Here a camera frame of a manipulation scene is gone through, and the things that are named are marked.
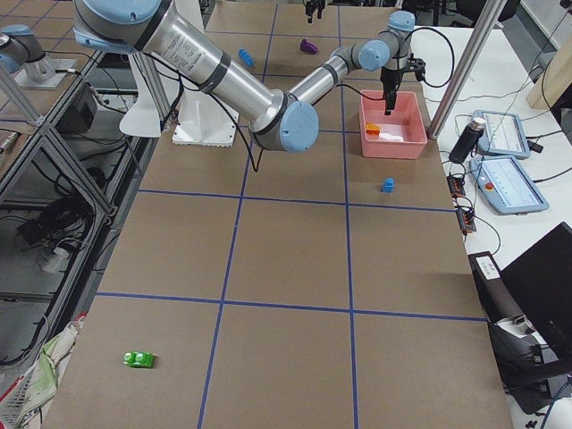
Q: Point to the green block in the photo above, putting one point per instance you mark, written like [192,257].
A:
[141,359]

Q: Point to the aluminium frame post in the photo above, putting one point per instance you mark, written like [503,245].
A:
[480,33]

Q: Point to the blue teach pendant near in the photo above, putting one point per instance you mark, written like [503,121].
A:
[506,186]

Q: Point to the black water bottle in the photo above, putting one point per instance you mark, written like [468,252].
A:
[467,140]

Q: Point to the purple block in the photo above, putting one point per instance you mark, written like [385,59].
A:
[308,47]

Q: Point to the black laptop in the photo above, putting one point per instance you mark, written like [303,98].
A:
[527,306]

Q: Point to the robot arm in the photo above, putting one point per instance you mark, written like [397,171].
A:
[277,120]
[20,49]

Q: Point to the small blue block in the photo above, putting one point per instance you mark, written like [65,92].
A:
[388,185]

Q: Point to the long blue block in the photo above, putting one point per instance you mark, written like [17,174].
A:
[246,57]

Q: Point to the orange block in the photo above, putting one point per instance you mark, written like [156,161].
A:
[372,129]

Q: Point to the blue teach pendant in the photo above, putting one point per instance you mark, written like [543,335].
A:
[506,186]
[504,135]

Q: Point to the blue teach pendant far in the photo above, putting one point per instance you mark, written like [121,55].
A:
[504,135]

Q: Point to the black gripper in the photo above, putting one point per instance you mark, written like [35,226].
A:
[312,5]
[389,79]

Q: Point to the pink plastic box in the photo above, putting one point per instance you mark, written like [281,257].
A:
[402,133]

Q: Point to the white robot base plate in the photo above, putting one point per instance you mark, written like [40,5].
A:
[205,121]

